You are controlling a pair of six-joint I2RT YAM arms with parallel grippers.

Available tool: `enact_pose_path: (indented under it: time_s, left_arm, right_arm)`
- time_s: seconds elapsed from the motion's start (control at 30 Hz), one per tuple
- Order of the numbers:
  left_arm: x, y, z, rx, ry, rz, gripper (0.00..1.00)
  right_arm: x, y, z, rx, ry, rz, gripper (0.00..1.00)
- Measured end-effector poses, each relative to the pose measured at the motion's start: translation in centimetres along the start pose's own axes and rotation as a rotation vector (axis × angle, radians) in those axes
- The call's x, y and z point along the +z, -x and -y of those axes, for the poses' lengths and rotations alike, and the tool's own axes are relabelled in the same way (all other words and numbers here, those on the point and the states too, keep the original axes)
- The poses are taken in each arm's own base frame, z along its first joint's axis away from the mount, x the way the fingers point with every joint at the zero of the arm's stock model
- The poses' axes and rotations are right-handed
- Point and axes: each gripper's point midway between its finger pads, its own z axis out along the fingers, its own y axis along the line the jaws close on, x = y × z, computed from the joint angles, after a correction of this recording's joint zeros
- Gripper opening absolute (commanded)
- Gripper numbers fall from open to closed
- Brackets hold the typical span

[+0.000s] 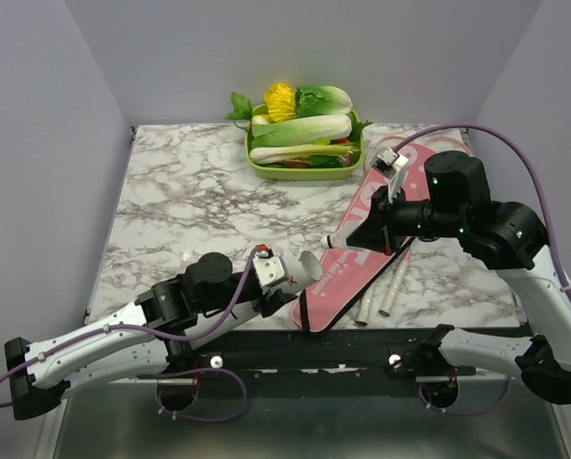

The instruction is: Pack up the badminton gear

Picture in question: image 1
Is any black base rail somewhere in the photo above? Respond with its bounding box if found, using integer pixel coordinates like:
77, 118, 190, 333
160, 327, 516, 400

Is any yellow leafy vegetable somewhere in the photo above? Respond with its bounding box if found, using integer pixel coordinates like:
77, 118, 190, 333
264, 83, 296, 122

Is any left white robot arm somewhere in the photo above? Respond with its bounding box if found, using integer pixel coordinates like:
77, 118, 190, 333
4, 246, 322, 421

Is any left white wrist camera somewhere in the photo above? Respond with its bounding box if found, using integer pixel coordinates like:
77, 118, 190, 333
253, 255, 290, 289

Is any white shuttlecock tube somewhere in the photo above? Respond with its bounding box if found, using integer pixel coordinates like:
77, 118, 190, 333
190, 251, 323, 350

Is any green vegetable basket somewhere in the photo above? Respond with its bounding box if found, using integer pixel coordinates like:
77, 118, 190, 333
245, 112, 366, 181

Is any white shuttlecock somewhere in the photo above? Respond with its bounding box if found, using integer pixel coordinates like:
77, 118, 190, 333
320, 221, 360, 251

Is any purple cable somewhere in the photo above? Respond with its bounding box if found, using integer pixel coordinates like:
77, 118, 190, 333
0, 244, 272, 424
394, 123, 571, 417

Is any white green napa cabbage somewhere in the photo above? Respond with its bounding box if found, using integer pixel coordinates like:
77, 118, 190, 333
251, 115, 352, 148

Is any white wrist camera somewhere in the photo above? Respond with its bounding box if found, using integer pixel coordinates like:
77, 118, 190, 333
371, 147, 409, 204
253, 255, 290, 289

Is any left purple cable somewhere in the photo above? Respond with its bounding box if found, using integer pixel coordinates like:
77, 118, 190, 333
0, 244, 272, 424

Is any white green celery stalk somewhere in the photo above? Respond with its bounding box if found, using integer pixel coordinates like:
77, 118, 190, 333
249, 143, 360, 165

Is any dark green lettuce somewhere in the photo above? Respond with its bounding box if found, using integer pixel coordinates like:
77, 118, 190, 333
295, 86, 353, 118

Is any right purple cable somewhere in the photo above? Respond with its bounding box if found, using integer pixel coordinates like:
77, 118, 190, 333
394, 123, 571, 417

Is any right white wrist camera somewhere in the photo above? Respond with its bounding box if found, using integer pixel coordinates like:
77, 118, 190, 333
371, 147, 409, 204

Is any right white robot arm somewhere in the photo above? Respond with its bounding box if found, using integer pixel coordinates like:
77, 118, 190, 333
345, 149, 571, 404

